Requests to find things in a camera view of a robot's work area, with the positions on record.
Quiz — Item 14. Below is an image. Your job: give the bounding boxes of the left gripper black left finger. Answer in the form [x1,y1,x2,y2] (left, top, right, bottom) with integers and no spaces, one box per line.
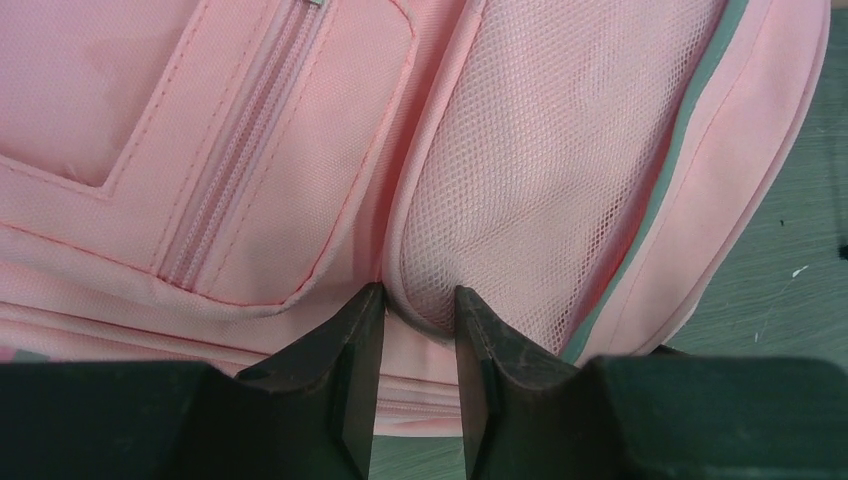
[1,283,385,479]

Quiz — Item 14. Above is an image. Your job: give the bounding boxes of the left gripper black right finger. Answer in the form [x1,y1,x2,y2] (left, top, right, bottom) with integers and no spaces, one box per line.
[454,287,847,479]

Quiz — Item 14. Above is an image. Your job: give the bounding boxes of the pink student backpack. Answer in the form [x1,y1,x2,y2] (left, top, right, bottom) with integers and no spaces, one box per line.
[1,1,832,436]

